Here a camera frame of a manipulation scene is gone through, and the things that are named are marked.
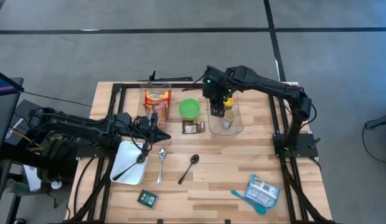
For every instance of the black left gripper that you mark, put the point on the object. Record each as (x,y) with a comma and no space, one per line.
(154,132)

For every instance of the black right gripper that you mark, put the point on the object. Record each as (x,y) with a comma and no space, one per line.
(218,82)

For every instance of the yellow-lid spice jar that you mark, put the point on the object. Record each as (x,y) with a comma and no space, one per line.
(229,103)

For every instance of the tan-lid spice jar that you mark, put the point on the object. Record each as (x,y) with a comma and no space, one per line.
(229,117)

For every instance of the red yellow ramen packet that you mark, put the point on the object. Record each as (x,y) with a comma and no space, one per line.
(160,115)

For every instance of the orange red noodle packet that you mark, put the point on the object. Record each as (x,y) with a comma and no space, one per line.
(157,97)

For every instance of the blue ramen packet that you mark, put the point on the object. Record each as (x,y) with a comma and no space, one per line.
(262,191)

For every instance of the teal plastic spoon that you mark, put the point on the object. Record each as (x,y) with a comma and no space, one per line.
(258,210)

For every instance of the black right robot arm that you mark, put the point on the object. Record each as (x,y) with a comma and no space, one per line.
(274,87)

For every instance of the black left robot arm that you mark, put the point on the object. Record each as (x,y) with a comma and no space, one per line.
(81,124)

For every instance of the silver metal spoon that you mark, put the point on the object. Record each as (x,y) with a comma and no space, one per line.
(162,153)

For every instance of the clear plastic bin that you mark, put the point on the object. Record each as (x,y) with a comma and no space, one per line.
(141,93)
(211,124)

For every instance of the green plastic bowl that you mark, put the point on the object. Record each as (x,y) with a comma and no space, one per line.
(190,109)

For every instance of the brown snack packet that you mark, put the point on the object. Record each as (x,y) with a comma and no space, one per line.
(193,127)

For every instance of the black spoon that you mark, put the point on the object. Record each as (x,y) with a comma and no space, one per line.
(130,168)
(193,159)

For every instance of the white rectangular dish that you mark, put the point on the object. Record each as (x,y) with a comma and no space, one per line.
(126,158)

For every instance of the dark green tea packet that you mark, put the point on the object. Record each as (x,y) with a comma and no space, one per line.
(147,199)

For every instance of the white table sticker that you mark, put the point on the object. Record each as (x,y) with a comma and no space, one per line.
(293,83)

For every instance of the white round cap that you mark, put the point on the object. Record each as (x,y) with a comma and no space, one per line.
(56,184)

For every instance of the white paper box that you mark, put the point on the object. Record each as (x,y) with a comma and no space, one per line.
(32,179)

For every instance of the black case white lettering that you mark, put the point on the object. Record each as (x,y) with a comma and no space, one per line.
(17,124)

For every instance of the black computer monitor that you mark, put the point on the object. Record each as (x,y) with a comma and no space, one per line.
(3,118)

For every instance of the grey metal stand foot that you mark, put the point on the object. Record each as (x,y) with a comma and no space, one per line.
(379,123)

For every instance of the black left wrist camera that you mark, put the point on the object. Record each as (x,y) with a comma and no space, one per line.
(145,123)

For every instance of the black metal table frame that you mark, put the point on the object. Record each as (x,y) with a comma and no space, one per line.
(180,85)

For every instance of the black camera bracket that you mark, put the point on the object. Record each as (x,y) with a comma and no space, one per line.
(168,79)

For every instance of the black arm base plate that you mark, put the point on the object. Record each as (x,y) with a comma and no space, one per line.
(93,152)
(305,151)

